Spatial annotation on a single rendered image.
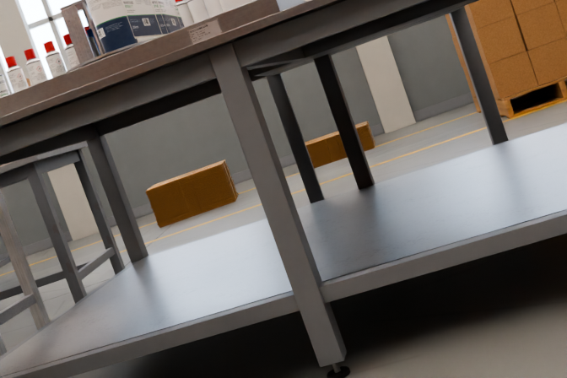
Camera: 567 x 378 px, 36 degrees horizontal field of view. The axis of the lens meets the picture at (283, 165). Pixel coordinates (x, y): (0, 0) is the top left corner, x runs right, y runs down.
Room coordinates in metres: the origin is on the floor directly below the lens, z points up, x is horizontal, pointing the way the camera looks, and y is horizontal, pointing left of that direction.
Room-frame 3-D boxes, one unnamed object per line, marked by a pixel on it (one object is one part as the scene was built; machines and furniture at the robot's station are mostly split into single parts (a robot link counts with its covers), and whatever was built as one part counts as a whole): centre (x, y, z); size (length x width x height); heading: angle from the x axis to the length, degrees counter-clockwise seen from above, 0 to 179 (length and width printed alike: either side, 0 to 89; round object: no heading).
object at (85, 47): (2.77, 0.42, 1.01); 0.14 x 0.13 x 0.26; 77
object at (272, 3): (2.36, 0.20, 0.86); 0.80 x 0.67 x 0.05; 77
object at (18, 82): (2.95, 0.75, 0.98); 0.05 x 0.05 x 0.20
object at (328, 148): (7.37, -0.48, 0.10); 0.64 x 0.52 x 0.20; 81
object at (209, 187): (6.99, 0.76, 0.16); 0.64 x 0.53 x 0.31; 89
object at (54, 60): (2.91, 0.60, 0.98); 0.05 x 0.05 x 0.20
